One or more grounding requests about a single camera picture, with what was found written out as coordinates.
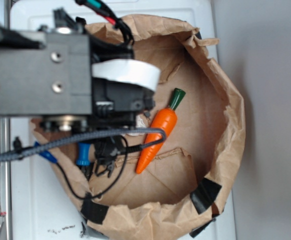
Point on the brown paper bag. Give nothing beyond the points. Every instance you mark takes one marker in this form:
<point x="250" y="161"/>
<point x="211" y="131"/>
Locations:
<point x="187" y="184"/>

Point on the blue plastic bottle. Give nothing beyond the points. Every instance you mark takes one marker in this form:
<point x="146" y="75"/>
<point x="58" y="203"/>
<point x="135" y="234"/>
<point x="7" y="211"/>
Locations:
<point x="83" y="154"/>

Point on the white plastic tray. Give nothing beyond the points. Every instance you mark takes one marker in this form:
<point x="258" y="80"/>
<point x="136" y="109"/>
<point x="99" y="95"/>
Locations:
<point x="40" y="208"/>

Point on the white tape band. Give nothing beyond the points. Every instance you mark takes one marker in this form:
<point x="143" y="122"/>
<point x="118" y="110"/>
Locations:
<point x="128" y="71"/>

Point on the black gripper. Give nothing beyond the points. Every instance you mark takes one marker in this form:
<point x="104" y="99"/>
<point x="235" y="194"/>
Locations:
<point x="116" y="105"/>

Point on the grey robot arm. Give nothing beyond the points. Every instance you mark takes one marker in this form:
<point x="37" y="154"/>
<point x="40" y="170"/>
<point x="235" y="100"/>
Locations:
<point x="74" y="81"/>

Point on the white paper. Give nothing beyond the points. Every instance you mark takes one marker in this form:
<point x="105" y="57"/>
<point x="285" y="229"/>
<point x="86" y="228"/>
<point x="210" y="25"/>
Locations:
<point x="139" y="124"/>

